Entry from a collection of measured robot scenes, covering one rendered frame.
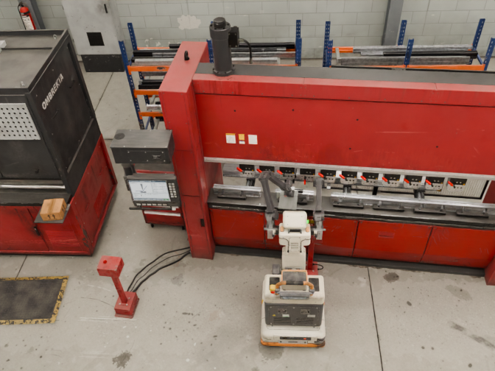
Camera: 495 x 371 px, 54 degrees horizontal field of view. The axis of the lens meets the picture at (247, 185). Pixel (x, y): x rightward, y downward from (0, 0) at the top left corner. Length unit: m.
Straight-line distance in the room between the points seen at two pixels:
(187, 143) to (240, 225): 1.28
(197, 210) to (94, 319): 1.60
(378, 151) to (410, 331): 1.89
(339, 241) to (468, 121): 1.84
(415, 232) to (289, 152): 1.58
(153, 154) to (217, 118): 0.70
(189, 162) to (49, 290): 2.32
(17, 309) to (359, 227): 3.77
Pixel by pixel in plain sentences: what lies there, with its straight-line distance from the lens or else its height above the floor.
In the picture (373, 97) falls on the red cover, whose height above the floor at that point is 2.20.
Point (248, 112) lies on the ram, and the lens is 4.41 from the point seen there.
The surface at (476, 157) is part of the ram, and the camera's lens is 4.80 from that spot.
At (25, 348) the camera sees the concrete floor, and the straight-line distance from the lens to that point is 5.71.
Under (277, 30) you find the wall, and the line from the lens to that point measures 8.81.
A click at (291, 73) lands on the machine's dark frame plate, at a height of 2.30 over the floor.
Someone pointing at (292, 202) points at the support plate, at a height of 1.00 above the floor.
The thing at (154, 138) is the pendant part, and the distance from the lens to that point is 4.29.
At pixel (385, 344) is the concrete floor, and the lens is 5.25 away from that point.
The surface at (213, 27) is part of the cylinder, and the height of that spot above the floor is 2.72.
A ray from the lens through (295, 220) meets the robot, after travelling 4.29.
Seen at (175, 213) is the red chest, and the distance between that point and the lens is 5.81.
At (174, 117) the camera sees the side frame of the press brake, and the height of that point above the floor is 2.03.
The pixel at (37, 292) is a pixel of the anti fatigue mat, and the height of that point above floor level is 0.01.
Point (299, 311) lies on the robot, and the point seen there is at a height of 0.58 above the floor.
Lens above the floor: 4.56
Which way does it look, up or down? 44 degrees down
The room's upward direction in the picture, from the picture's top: 4 degrees counter-clockwise
